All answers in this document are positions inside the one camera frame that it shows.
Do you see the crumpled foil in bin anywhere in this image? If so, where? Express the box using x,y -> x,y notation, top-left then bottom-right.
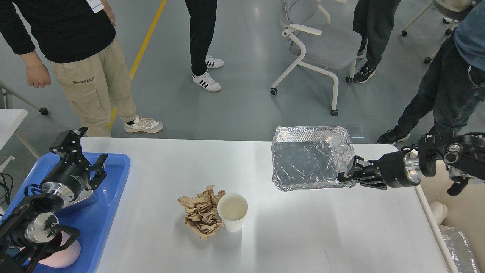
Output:
439,225 -> 480,273

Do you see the person in black trousers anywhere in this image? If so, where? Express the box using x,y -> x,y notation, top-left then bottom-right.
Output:
185,0 -> 224,92

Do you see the beige plastic bin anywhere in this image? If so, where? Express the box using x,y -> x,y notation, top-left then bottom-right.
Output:
414,172 -> 485,273

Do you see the stainless steel rectangular tray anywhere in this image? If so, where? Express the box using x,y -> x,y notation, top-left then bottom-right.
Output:
55,190 -> 97,215

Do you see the person in dark jeans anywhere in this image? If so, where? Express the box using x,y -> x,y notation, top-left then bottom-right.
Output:
377,2 -> 485,145

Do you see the pink ribbed mug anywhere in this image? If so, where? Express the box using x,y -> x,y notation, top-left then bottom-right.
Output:
39,231 -> 81,268

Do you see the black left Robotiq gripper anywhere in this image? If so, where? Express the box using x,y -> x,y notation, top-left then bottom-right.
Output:
40,127 -> 108,201

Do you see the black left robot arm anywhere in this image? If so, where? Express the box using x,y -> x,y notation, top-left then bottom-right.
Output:
0,127 -> 108,273

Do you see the person in khaki trousers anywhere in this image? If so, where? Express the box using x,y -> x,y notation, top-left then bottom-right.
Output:
0,0 -> 163,138

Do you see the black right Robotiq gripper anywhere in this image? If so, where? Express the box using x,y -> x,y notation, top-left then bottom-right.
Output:
337,151 -> 422,190

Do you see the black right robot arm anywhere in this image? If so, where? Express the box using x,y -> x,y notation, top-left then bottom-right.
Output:
337,132 -> 485,196

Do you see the aluminium foil tray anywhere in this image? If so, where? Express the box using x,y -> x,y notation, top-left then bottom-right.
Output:
271,126 -> 356,192

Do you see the person in dark trousers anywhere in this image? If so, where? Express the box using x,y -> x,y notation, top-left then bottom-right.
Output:
353,0 -> 400,83

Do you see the white paper cup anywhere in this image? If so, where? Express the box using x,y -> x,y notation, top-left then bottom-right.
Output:
217,193 -> 248,232

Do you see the grey white office chair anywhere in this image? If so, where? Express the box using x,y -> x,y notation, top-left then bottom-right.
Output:
270,0 -> 361,116

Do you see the brown paper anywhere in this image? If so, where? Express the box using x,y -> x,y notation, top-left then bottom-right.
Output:
177,185 -> 226,240

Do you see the white side table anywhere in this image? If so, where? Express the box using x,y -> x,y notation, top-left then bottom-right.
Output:
0,109 -> 41,160

